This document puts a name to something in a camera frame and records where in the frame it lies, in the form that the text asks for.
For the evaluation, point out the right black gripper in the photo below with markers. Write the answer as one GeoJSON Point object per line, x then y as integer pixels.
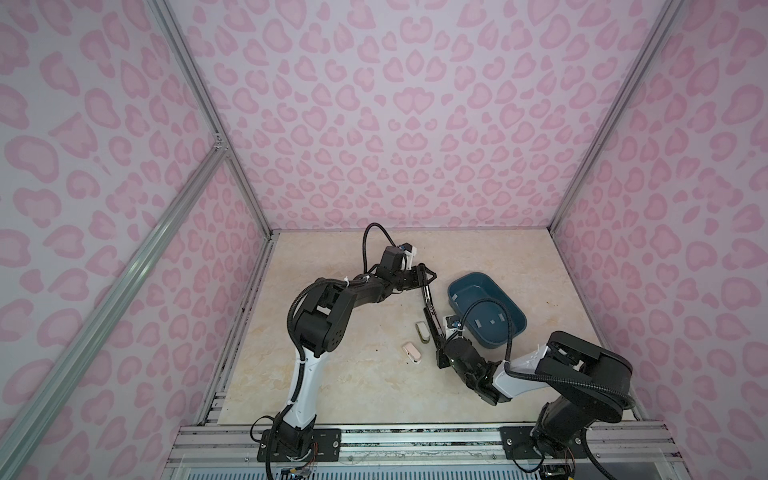
{"type": "Point", "coordinates": [441, 355]}

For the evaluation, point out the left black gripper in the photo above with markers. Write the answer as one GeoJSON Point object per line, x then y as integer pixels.
{"type": "Point", "coordinates": [423, 269]}

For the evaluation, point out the pink small stapler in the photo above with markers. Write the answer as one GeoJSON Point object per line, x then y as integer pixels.
{"type": "Point", "coordinates": [412, 352]}

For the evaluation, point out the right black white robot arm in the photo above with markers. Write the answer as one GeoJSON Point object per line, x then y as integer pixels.
{"type": "Point", "coordinates": [592, 384]}

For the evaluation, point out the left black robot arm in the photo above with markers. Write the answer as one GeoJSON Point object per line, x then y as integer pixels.
{"type": "Point", "coordinates": [316, 324]}

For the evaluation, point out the teal plastic tray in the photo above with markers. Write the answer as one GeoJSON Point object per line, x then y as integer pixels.
{"type": "Point", "coordinates": [477, 296]}

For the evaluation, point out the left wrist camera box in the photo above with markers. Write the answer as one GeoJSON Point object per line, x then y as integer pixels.
{"type": "Point", "coordinates": [408, 254]}

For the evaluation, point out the aluminium frame diagonal bar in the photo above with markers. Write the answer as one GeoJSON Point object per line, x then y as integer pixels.
{"type": "Point", "coordinates": [37, 416]}

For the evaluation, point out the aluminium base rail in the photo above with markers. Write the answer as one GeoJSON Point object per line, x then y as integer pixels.
{"type": "Point", "coordinates": [628, 450]}

